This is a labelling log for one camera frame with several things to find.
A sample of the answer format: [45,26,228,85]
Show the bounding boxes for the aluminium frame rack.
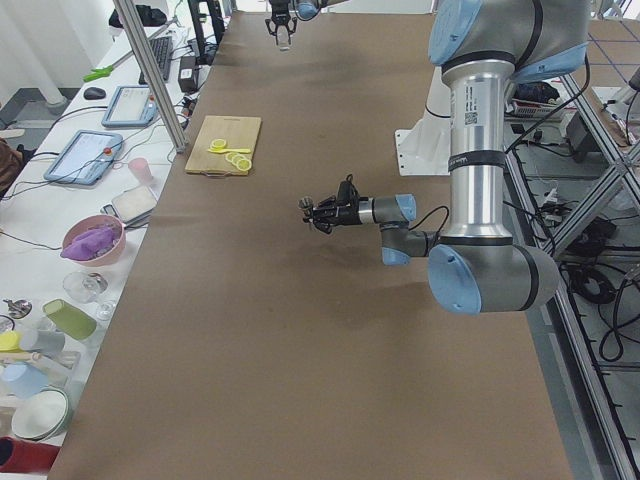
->
[489,0,640,480]

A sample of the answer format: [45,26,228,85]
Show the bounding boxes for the clear wine glass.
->
[62,271,116,321]

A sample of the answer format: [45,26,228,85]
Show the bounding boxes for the grey plastic cup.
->
[19,329,65,356]

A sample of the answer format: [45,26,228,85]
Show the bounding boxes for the blue teach pendant near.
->
[43,130,124,186]

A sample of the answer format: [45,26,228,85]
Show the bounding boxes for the green handled tool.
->
[83,22,172,83]

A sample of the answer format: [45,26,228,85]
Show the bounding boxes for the yellow plastic cup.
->
[0,330,22,353]

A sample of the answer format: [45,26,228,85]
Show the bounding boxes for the light blue cup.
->
[1,362,49,399]

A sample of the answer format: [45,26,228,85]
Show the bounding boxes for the white bowl green rim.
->
[11,388,73,441]

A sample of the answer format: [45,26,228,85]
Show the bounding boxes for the aluminium frame post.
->
[113,0,187,153]

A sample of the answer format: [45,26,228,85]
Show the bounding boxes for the yellow plastic knife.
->
[207,148,252,154]

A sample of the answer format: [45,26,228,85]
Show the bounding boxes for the black power adapter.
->
[178,55,199,93]

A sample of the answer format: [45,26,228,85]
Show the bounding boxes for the white digital scale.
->
[101,185,157,227]

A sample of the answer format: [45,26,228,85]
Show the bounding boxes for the clear glass shaker cup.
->
[275,25,291,51]

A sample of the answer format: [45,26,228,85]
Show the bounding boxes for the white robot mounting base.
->
[395,67,451,176]

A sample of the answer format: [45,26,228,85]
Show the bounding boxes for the purple cloth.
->
[60,226,120,261]

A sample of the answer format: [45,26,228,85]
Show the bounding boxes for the bamboo cutting board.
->
[184,115,262,177]

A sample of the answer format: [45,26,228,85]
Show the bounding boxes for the red object at corner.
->
[1,437,61,474]

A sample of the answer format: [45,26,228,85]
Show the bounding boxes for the wooden cup tree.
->
[1,351,81,383]

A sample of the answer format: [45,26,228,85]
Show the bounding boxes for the pink bowl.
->
[60,214,126,267]

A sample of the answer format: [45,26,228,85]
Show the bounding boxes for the blue teach pendant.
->
[43,130,124,186]
[101,85,158,129]

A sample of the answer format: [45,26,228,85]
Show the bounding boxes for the steel measuring jigger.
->
[298,196,314,228]

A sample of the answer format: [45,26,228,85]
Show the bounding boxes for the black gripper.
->
[265,0,298,42]
[310,196,361,233]

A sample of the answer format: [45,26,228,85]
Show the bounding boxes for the pink plastic cup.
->
[128,157,154,185]

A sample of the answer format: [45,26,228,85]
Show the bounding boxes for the blue teach pendant far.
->
[101,85,158,129]

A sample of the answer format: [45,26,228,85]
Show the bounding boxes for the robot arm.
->
[265,0,342,47]
[300,1,591,314]

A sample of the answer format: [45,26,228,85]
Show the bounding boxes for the black computer mouse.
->
[83,87,106,100]

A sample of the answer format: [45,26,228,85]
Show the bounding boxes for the black keyboard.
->
[149,36,173,81]

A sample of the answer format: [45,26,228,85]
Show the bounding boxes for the green plastic cup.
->
[42,299,97,341]

